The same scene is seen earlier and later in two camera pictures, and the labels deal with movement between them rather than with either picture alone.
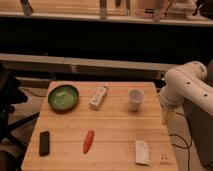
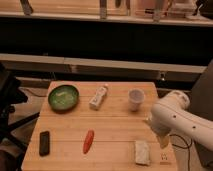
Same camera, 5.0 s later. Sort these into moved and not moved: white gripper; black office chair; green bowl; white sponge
Moved: white gripper
Not moved: black office chair; green bowl; white sponge
